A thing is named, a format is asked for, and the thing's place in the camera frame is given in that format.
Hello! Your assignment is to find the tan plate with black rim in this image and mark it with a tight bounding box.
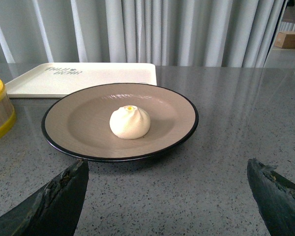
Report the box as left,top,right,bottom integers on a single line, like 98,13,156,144
41,83,199,162

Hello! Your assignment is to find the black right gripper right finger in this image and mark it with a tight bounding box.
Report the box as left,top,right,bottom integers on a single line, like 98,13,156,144
247,158,295,236

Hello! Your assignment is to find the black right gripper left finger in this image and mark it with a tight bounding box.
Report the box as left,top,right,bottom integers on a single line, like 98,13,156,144
0,160,89,236

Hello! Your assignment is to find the white steamed bun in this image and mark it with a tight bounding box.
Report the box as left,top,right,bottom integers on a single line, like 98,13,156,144
109,105,151,140

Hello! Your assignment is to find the cream rectangular serving tray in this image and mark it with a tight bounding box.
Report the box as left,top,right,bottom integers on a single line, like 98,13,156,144
5,62,157,98

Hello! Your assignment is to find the grey pleated curtain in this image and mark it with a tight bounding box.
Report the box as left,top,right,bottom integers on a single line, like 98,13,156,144
0,0,286,67

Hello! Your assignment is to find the brown cardboard box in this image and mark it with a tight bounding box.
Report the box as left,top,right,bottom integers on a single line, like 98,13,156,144
274,31,295,49

